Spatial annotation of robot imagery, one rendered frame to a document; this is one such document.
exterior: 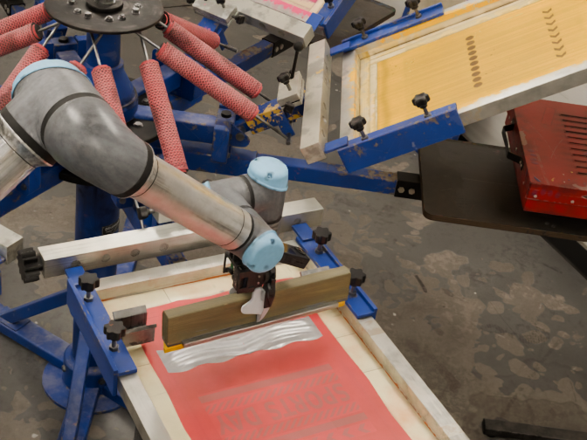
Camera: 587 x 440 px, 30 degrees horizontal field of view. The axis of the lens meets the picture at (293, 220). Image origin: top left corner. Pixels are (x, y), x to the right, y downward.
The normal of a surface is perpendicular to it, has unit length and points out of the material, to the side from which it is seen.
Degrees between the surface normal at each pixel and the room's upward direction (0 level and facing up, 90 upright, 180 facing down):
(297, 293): 88
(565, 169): 0
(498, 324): 0
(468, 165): 0
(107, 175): 89
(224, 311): 88
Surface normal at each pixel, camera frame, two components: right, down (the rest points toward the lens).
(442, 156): 0.13, -0.81
